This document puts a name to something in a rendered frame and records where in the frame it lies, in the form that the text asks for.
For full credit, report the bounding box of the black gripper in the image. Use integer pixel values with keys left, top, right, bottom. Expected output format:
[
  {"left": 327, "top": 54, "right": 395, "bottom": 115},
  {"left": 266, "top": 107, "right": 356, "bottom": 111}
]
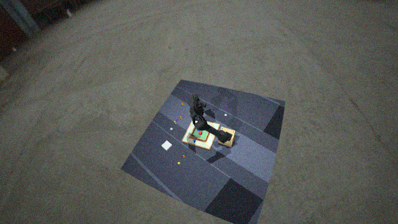
[{"left": 195, "top": 103, "right": 206, "bottom": 121}]

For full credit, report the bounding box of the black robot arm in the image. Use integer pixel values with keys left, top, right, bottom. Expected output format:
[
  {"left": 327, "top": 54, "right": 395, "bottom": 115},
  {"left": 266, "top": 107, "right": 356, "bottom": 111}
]
[{"left": 188, "top": 94, "right": 232, "bottom": 143}]

